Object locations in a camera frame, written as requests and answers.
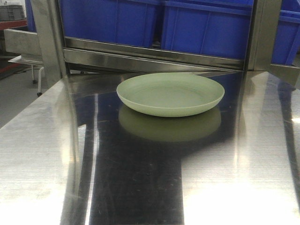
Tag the green plate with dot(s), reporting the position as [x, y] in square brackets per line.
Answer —
[176, 94]

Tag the stainless steel shelf rack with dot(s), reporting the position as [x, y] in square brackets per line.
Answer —
[59, 54]

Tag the blue plastic bin left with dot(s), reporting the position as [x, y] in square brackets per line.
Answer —
[127, 22]

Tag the blue plastic bin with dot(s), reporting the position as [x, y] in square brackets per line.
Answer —
[287, 41]
[208, 27]
[127, 22]

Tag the blue plastic bin middle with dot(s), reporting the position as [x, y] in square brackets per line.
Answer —
[208, 27]

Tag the white background table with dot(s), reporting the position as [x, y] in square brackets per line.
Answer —
[32, 62]

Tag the blue plastic bin right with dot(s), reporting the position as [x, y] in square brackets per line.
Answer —
[287, 41]

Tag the grey crate background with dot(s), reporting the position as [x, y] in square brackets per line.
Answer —
[12, 13]

